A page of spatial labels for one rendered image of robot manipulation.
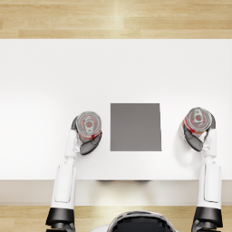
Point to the dark grey square mat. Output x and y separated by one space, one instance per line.
135 127

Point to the dark round robot body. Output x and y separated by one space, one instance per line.
139 222

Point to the red soda can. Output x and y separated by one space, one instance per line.
197 120
88 124

